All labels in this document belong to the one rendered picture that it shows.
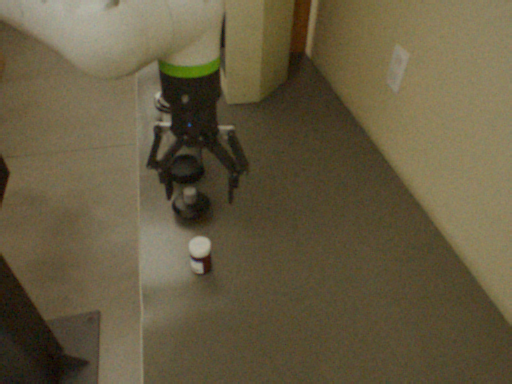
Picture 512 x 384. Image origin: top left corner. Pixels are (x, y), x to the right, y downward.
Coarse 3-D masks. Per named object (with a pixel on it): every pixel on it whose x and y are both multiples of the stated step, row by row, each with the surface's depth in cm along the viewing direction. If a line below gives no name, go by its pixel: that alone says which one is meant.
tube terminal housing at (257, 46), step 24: (240, 0) 111; (264, 0) 113; (288, 0) 125; (240, 24) 116; (264, 24) 118; (288, 24) 131; (240, 48) 120; (264, 48) 123; (288, 48) 138; (240, 72) 126; (264, 72) 130; (240, 96) 132; (264, 96) 137
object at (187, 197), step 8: (184, 192) 91; (192, 192) 91; (200, 192) 95; (176, 200) 93; (184, 200) 93; (192, 200) 92; (200, 200) 93; (208, 200) 95; (176, 208) 92; (184, 208) 91; (192, 208) 91; (200, 208) 92; (208, 208) 93; (184, 216) 91; (192, 216) 91
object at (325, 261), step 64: (256, 128) 123; (320, 128) 124; (256, 192) 101; (320, 192) 102; (384, 192) 103; (256, 256) 86; (320, 256) 87; (384, 256) 88; (448, 256) 88; (192, 320) 75; (256, 320) 75; (320, 320) 76; (384, 320) 76; (448, 320) 76
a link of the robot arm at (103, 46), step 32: (0, 0) 46; (32, 0) 43; (64, 0) 40; (96, 0) 39; (128, 0) 41; (160, 0) 44; (32, 32) 45; (64, 32) 40; (96, 32) 40; (128, 32) 41; (160, 32) 45; (96, 64) 42; (128, 64) 43
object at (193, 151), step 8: (160, 96) 91; (160, 104) 88; (168, 104) 95; (160, 112) 91; (168, 120) 90; (168, 136) 93; (168, 144) 95; (184, 152) 96; (192, 152) 97; (176, 160) 98; (184, 160) 98; (192, 160) 99; (200, 160) 102; (176, 168) 100; (184, 168) 99; (192, 168) 100
